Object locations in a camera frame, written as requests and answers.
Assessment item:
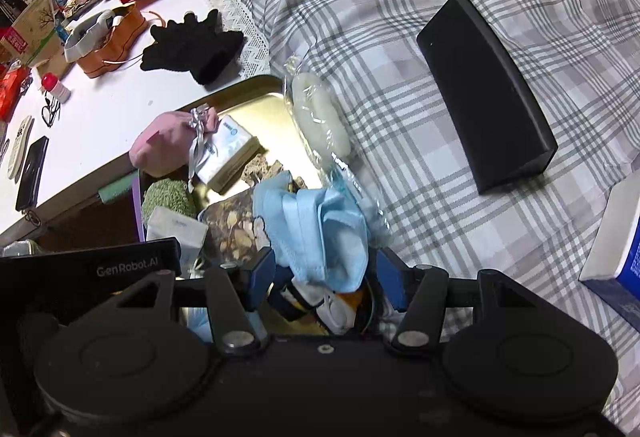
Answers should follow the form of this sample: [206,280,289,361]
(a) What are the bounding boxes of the white remote control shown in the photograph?
[6,115,35,179]

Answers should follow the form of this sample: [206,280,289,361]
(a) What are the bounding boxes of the blue cardboard box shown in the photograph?
[578,177,640,335]

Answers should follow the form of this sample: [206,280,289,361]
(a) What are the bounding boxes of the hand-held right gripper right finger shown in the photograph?
[376,247,538,357]

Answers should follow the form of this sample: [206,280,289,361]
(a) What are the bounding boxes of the black eyeglasses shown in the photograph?
[40,92,63,128]

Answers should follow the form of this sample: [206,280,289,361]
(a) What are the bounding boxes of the black phone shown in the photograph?
[15,136,50,212]

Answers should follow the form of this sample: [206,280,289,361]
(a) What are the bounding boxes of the green scrubber ball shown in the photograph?
[141,179,197,230]

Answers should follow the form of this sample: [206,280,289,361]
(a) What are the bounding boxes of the red packet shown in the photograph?
[0,67,31,122]

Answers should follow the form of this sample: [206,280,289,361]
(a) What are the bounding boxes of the brown printed pouch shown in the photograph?
[197,157,306,268]

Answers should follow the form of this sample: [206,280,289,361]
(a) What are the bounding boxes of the gold metal tray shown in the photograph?
[135,74,381,338]

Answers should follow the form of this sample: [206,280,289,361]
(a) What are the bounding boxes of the white lace cloth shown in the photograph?
[200,0,273,80]

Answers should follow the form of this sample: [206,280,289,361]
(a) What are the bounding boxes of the blue white tissue packet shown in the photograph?
[196,114,262,194]

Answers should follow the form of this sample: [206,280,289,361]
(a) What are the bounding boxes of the green foam block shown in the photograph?
[97,169,141,205]

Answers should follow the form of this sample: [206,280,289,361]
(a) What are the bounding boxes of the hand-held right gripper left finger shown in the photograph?
[115,247,277,357]

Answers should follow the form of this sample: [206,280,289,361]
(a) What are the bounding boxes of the purple mat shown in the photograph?
[131,169,148,243]

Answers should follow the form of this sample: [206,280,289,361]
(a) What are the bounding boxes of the white puff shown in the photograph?
[282,57,388,238]

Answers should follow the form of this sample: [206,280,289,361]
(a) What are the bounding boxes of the orange leather pouch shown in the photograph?
[64,2,147,78]

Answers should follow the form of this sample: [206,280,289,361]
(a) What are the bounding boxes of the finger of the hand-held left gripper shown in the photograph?
[267,266,303,324]

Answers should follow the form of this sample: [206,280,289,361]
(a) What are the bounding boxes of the brown cardboard box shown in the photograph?
[0,0,68,68]

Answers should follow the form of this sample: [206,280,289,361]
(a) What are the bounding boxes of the orange white plush toy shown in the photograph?
[292,279,371,335]

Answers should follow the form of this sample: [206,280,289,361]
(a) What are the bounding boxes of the black knit glove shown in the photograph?
[150,9,246,68]
[140,37,236,86]

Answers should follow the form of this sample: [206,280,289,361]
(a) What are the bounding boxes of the red-capped white bottle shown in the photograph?
[41,73,72,104]

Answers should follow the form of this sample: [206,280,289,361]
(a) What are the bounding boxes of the grey elastic strap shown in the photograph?
[63,11,126,62]

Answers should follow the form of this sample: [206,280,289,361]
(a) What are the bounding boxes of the black wedge-shaped case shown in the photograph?
[416,0,559,196]

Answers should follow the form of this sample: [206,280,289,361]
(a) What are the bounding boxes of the pink drawstring pouch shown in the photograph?
[129,104,220,178]

